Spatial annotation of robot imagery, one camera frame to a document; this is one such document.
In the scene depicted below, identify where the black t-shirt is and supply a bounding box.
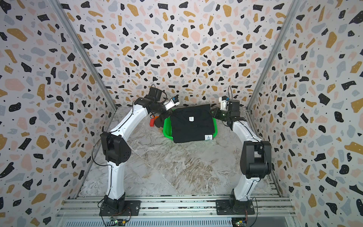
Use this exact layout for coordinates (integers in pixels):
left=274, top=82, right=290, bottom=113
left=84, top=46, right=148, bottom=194
left=170, top=104, right=215, bottom=143

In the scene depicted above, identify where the green plastic basket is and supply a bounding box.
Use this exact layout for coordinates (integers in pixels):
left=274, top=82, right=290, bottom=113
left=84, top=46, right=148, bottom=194
left=163, top=117, right=218, bottom=141

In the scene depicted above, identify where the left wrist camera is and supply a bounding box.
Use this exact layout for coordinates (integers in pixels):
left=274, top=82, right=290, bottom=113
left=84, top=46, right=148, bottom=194
left=164, top=95, right=180, bottom=111

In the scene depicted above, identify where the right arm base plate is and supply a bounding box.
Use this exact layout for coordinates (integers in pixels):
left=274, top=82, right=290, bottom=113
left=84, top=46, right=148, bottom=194
left=216, top=200, right=255, bottom=216

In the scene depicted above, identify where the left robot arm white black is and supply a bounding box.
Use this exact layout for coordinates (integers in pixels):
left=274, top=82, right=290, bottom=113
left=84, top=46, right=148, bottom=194
left=100, top=96, right=180, bottom=214

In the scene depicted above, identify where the aluminium rail frame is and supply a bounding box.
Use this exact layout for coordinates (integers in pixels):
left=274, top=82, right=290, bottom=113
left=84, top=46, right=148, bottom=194
left=55, top=194, right=299, bottom=227

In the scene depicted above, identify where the red block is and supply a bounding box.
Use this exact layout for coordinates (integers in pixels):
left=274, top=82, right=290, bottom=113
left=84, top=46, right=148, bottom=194
left=149, top=119, right=155, bottom=127

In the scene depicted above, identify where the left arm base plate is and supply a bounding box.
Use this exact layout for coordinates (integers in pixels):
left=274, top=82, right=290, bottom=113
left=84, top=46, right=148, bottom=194
left=99, top=200, right=141, bottom=216

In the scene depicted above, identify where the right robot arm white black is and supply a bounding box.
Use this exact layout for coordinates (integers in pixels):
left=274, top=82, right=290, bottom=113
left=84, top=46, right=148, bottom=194
left=211, top=107, right=272, bottom=210

